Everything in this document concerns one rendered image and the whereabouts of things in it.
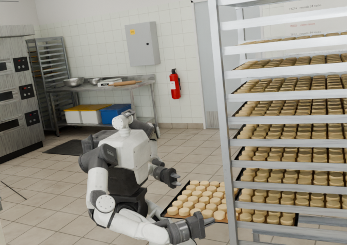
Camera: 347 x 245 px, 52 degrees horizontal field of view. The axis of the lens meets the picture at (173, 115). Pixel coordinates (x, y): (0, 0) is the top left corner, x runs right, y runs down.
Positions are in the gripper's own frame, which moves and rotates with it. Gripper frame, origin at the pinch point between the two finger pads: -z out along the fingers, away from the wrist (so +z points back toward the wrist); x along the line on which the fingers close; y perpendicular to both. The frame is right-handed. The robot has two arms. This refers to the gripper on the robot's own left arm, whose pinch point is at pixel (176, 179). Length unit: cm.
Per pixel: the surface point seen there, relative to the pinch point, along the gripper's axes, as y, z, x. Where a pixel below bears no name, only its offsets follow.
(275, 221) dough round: -2, -70, 1
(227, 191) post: -17, -59, 16
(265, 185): -7, -70, 18
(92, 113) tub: 135, 421, -32
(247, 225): -11, -62, 0
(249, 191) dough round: -2, -57, 10
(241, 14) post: 23, -37, 86
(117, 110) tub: 158, 372, -27
